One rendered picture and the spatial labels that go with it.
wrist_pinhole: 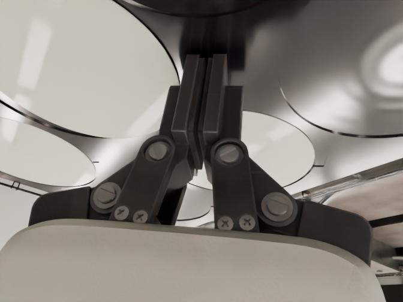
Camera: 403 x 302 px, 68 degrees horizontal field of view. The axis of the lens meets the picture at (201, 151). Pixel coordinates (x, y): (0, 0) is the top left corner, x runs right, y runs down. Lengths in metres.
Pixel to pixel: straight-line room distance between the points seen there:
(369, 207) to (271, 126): 0.18
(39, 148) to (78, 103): 0.07
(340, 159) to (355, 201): 0.12
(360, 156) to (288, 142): 0.04
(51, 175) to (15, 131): 0.06
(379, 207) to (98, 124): 0.25
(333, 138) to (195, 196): 0.13
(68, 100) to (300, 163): 0.14
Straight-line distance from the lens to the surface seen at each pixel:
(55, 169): 0.26
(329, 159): 0.19
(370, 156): 0.20
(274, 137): 0.17
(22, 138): 0.23
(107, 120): 0.18
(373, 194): 0.29
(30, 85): 0.18
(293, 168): 0.20
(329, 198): 0.25
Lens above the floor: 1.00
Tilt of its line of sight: 31 degrees down
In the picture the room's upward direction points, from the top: 172 degrees counter-clockwise
